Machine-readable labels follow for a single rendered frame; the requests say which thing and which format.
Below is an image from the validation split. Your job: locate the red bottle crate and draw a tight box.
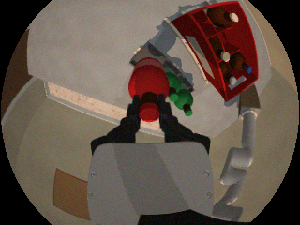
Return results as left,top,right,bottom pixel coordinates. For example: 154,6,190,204
171,1,259,102

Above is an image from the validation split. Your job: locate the brown glass bottle with cream cap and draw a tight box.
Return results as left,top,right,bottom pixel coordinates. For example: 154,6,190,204
219,61,236,85
208,38,230,62

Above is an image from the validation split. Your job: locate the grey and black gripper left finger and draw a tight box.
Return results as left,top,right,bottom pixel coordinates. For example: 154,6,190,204
91,95,141,156

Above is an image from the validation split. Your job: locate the brown bottle with white cap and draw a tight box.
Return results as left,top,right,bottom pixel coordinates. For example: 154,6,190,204
204,7,238,27

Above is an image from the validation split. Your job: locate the green bottle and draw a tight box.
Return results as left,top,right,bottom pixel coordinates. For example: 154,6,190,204
174,82,193,116
164,67,181,102

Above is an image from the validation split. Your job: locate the brown bottle with blue cap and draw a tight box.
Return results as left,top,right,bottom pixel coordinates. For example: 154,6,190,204
229,52,251,74

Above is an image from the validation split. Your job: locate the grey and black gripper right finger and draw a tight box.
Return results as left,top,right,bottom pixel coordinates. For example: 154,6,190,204
158,94,211,156

